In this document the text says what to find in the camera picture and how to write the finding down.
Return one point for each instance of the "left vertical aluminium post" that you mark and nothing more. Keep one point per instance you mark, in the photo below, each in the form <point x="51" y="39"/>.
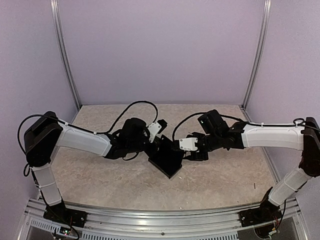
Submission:
<point x="54" y="5"/>

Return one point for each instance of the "right vertical aluminium post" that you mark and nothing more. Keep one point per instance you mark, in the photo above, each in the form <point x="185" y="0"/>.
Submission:
<point x="258" y="53"/>

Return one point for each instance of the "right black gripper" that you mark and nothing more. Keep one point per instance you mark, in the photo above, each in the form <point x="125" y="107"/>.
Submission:
<point x="198" y="157"/>

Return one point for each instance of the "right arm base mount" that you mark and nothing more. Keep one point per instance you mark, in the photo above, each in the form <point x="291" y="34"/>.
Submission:
<point x="265" y="212"/>

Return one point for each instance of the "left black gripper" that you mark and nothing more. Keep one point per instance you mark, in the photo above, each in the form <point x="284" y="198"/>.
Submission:
<point x="157" y="145"/>

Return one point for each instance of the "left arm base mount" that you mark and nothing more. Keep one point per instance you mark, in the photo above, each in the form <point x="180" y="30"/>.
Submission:
<point x="61" y="214"/>

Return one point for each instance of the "small circuit board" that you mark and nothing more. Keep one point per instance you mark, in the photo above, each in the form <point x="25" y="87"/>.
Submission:
<point x="62" y="231"/>

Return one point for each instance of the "front aluminium frame rail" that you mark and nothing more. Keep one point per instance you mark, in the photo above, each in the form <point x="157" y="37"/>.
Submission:
<point x="104" y="223"/>

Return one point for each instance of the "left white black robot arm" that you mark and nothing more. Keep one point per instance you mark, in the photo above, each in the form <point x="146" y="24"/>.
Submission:
<point x="50" y="132"/>

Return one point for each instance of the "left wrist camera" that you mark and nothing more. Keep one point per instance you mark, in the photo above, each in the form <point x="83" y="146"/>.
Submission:
<point x="156" y="128"/>

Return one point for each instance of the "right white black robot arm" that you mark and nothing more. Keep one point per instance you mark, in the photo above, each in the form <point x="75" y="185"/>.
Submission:
<point x="302" y="135"/>

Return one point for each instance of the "vertical aluminium post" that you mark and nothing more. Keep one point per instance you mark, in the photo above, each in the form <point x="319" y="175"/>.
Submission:
<point x="54" y="5"/>
<point x="258" y="53"/>

